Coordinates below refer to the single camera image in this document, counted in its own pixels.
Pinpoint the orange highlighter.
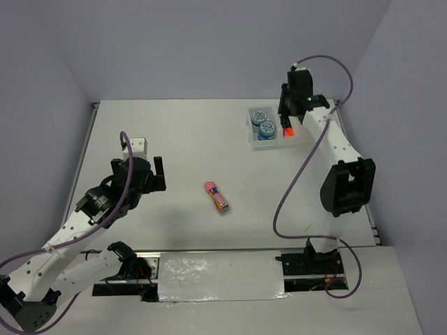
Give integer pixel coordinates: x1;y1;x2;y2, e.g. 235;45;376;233
283;127;294;137

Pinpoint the round blue tape tin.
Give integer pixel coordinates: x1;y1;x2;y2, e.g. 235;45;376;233
250;110;268;126

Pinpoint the blue tape roll pack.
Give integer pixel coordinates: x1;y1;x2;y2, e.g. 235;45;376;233
258;121;276;140

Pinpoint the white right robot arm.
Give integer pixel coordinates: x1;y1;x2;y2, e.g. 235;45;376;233
278;65;376;273

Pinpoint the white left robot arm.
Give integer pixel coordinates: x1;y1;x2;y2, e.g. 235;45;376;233
1;156;166;334

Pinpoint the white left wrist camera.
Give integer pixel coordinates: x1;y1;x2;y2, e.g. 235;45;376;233
122;137;147;161

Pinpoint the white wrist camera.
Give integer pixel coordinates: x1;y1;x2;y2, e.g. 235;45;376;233
122;137;147;161
291;62;309;73

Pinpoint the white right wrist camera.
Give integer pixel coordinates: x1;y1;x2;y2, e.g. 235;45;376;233
291;62;309;73

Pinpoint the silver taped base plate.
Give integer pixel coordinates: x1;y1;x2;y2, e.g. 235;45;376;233
158;251;286;302

